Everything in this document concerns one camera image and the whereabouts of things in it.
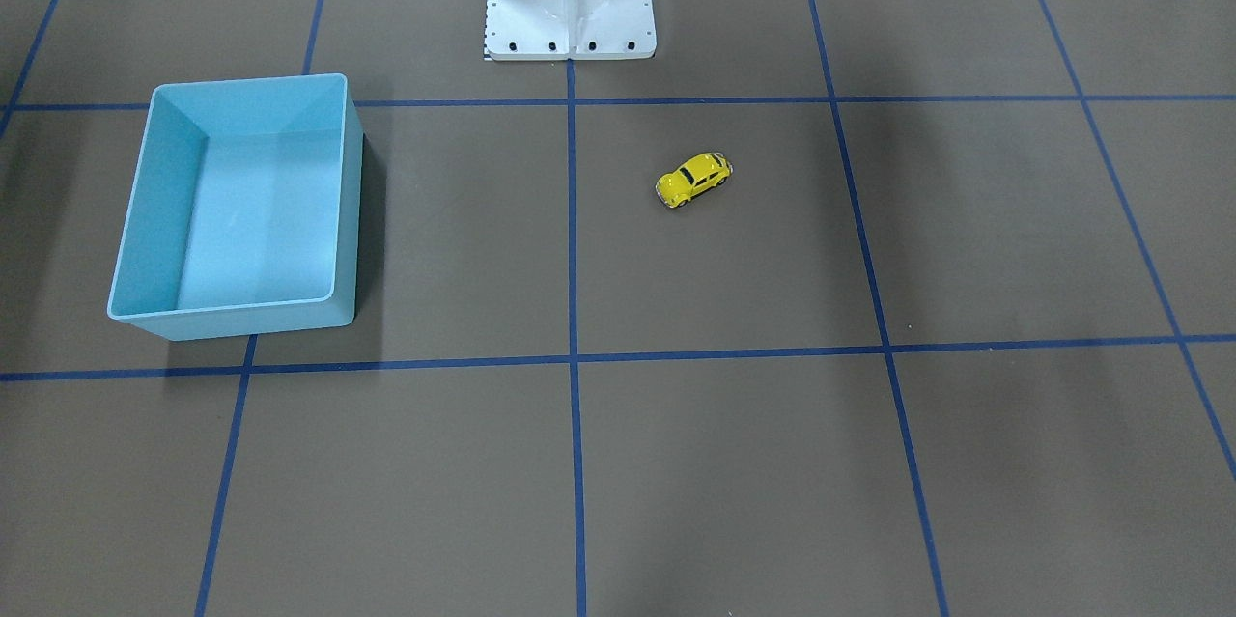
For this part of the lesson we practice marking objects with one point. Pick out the light blue plastic bin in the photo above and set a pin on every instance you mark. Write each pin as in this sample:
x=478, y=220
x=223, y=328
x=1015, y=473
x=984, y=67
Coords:
x=243, y=216

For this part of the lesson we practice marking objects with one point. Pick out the yellow beetle toy car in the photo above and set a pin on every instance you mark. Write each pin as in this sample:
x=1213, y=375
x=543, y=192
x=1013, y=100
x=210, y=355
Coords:
x=698, y=175

